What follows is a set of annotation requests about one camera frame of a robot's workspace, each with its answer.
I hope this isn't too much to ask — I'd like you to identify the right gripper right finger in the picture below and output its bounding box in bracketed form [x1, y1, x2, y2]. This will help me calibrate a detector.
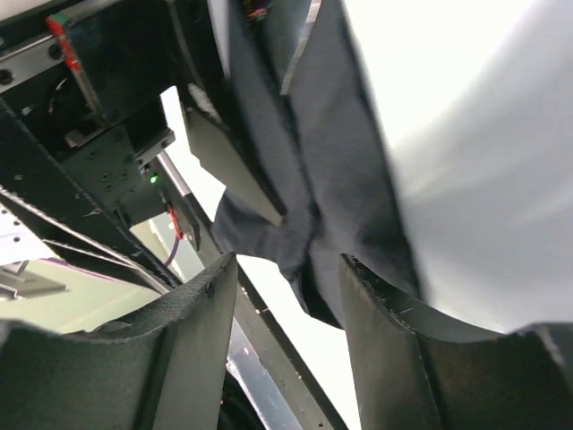
[339, 255, 572, 429]

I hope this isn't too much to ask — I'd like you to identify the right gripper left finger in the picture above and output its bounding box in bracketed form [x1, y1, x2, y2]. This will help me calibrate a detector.
[1, 254, 237, 429]

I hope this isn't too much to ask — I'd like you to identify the black paper napkin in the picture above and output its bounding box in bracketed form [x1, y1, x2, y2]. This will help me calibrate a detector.
[211, 1, 419, 328]

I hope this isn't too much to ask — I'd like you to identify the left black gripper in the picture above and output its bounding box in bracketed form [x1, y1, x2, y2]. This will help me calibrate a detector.
[1, 1, 283, 287]

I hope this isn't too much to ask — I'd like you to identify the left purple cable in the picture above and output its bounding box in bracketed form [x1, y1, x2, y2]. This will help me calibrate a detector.
[165, 236, 183, 270]

